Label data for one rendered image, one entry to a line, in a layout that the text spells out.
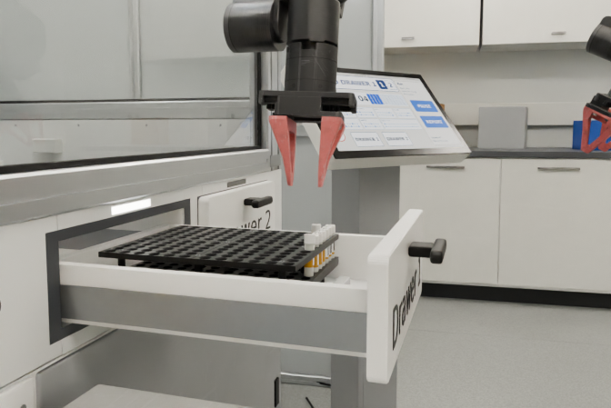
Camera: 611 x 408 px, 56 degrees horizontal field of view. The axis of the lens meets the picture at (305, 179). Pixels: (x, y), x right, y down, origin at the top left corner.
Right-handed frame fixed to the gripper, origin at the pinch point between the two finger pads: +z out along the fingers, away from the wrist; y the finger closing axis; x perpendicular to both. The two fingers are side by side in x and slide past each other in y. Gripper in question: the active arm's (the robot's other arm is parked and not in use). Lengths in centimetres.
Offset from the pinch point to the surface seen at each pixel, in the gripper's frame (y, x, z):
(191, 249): 11.9, 2.0, 8.3
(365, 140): -3, -81, -12
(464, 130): -60, -349, -46
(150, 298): 13.1, 9.5, 12.4
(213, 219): 17.1, -22.3, 6.4
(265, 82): 16, -48, -20
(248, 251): 5.5, 1.8, 8.1
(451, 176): -46, -282, -11
